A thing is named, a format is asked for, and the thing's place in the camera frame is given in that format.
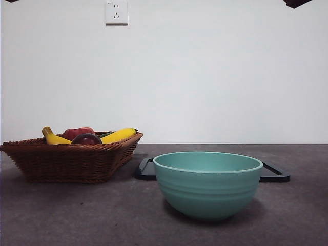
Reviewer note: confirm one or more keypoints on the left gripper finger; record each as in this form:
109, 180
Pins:
12, 0

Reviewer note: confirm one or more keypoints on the yellow banana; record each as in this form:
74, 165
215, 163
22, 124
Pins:
118, 135

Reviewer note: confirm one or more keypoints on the brown wicker basket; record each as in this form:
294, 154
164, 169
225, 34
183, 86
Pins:
69, 164

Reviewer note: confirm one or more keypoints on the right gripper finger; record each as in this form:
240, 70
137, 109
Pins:
296, 3

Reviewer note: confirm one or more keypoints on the green avocado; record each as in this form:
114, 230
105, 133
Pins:
106, 134

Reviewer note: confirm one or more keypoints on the teal ceramic bowl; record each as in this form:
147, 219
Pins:
207, 194

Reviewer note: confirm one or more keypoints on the red apple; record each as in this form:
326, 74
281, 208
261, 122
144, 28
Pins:
77, 132

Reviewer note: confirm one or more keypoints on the dark red plum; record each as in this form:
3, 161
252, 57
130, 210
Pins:
87, 139

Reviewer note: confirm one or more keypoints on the black rectangular tray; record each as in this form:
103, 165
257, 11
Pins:
275, 177

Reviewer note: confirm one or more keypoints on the white wall socket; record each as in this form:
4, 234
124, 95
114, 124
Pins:
117, 18

